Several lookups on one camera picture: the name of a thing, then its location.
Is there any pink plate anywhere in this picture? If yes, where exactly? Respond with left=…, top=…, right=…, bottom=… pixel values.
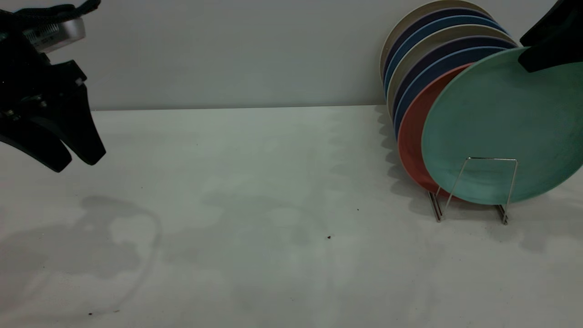
left=398, top=64, right=472, bottom=201

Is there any blue plate with navy inside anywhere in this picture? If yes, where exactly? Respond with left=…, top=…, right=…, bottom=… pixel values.
left=394, top=47, right=507, bottom=137

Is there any beige plate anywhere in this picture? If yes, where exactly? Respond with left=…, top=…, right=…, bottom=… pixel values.
left=378, top=0, right=490, bottom=87
left=386, top=25, right=514, bottom=117

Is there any metal wire plate rack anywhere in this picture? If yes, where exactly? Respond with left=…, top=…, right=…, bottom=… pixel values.
left=428, top=157, right=519, bottom=225

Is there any black cable bundle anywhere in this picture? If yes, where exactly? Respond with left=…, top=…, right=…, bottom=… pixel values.
left=0, top=0, right=102, bottom=29

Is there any dark purple plate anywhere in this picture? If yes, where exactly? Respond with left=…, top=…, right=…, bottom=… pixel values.
left=381, top=8, right=496, bottom=85
left=392, top=36, right=518, bottom=120

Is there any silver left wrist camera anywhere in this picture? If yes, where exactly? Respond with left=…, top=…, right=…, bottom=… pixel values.
left=23, top=17, right=86, bottom=53

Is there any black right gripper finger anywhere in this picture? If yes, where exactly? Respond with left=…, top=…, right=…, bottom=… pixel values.
left=518, top=39, right=583, bottom=73
left=519, top=0, right=583, bottom=46

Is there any green plate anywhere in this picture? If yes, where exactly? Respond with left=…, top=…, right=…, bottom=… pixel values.
left=421, top=47, right=583, bottom=205

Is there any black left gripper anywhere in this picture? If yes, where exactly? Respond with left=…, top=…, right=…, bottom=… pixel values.
left=0, top=27, right=106, bottom=173

